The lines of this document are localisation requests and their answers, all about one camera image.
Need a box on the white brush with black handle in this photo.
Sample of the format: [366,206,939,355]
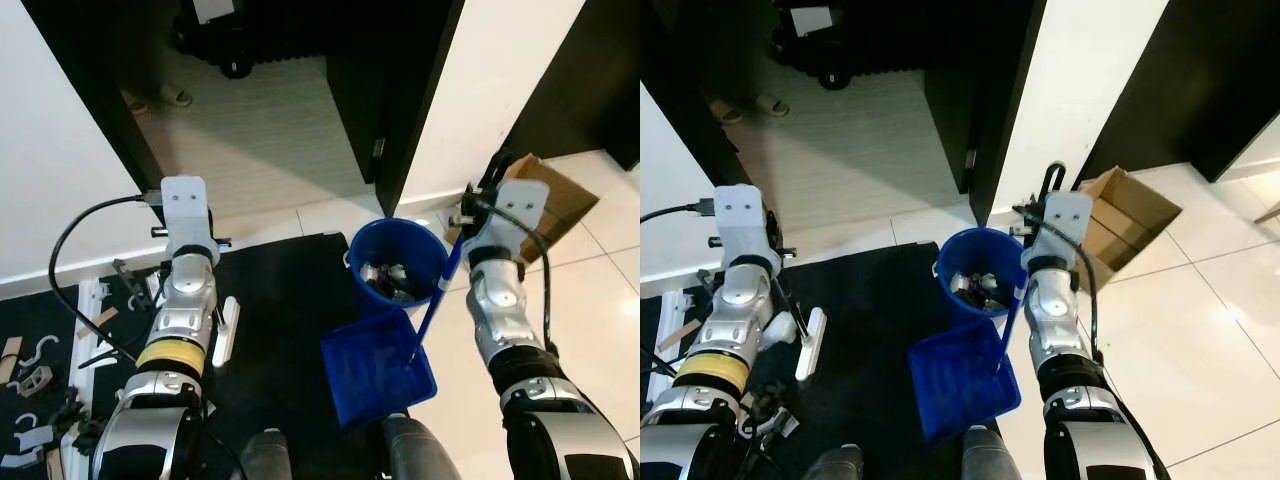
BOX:
[768,268,829,382]
[210,296,242,369]

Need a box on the blue plastic dustpan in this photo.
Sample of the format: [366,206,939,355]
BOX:
[907,270,1031,444]
[320,235,467,431]

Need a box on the black floor mat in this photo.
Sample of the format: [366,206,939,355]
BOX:
[0,232,406,480]
[640,240,1001,480]

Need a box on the open brown cardboard box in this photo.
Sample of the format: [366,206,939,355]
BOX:
[1075,166,1184,294]
[445,153,602,267]

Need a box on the blue plastic bucket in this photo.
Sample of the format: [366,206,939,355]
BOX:
[346,217,452,319]
[936,227,1031,323]

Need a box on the crumpled white paper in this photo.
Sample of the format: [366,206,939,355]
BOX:
[764,310,802,347]

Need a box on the silver crumpled wrapper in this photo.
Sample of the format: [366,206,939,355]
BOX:
[948,270,1009,313]
[358,260,423,303]

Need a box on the black open door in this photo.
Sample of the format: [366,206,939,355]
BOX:
[922,0,1049,227]
[325,0,467,217]

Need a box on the dark wooden cabinet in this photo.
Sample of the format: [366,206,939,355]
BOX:
[1075,0,1280,184]
[500,0,641,173]

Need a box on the black wheeled case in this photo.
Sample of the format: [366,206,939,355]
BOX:
[772,0,951,93]
[170,0,331,81]

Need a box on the grey robot left leg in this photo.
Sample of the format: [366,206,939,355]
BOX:
[238,427,294,480]
[803,444,867,480]

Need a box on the grey robot leg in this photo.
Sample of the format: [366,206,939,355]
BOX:
[960,424,1023,480]
[382,414,463,480]
[803,444,867,480]
[238,427,294,480]

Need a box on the grey robot right leg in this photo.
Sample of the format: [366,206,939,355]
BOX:
[382,414,463,480]
[960,424,1023,480]

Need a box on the white S-shaped hook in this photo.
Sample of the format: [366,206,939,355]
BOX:
[20,335,63,371]

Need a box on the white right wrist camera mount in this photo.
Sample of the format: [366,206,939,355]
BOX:
[1022,190,1094,271]
[466,180,550,267]

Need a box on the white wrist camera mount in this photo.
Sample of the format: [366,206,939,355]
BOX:
[1022,190,1094,271]
[466,180,550,267]
[712,184,784,269]
[160,176,217,263]

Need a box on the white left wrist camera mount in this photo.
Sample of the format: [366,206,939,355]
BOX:
[160,176,217,263]
[712,184,784,269]

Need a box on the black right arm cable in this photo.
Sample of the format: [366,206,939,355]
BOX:
[470,195,557,353]
[1015,205,1103,366]

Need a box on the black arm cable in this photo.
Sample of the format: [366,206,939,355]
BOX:
[640,200,717,224]
[1015,205,1103,366]
[470,195,557,353]
[47,194,167,363]

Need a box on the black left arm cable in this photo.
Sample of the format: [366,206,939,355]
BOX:
[640,200,717,224]
[47,194,167,363]

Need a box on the long white plastic rail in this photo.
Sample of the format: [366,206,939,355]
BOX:
[60,278,109,471]

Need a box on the grey hexagonal bracket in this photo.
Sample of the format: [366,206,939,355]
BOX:
[14,366,54,397]

